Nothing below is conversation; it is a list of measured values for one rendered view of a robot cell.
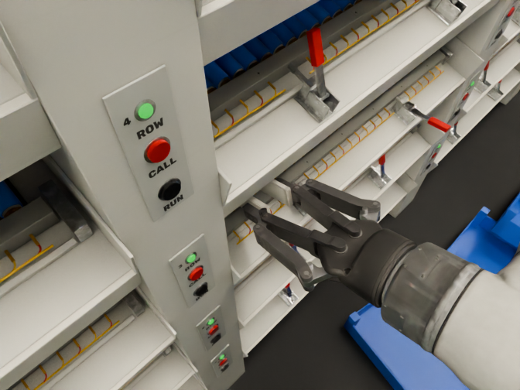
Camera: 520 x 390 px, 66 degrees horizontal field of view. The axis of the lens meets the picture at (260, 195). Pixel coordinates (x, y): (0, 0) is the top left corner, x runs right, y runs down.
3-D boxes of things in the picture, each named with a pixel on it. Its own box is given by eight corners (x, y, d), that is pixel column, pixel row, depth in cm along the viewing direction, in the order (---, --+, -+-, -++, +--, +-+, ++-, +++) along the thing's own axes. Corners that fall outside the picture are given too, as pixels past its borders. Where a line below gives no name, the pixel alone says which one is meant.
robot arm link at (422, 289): (438, 323, 31) (372, 282, 35) (425, 371, 37) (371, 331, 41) (492, 248, 35) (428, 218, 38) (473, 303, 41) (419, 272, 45)
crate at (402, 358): (495, 384, 92) (514, 377, 86) (436, 443, 86) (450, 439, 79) (400, 283, 107) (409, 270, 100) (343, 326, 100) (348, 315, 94)
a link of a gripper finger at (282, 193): (286, 190, 49) (290, 187, 50) (248, 169, 53) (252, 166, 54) (289, 207, 51) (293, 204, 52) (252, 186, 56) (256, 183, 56)
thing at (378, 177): (422, 154, 97) (458, 122, 84) (235, 332, 72) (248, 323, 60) (361, 97, 100) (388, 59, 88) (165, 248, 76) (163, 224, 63)
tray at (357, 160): (452, 93, 82) (484, 60, 73) (229, 292, 57) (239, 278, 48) (380, 29, 85) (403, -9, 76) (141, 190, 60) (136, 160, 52)
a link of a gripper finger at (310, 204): (353, 235, 42) (363, 228, 42) (289, 183, 49) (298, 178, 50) (354, 258, 45) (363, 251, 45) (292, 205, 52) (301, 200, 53)
